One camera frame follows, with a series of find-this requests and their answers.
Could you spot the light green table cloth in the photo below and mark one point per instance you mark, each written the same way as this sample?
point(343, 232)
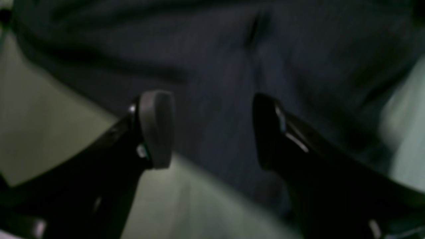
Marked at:
point(43, 123)

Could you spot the black t-shirt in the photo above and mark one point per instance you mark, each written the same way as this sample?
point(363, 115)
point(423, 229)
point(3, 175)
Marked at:
point(332, 63)

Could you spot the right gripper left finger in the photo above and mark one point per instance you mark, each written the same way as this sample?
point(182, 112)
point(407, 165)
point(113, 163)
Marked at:
point(90, 195)

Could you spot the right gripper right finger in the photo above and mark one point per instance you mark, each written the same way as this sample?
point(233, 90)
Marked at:
point(333, 196)

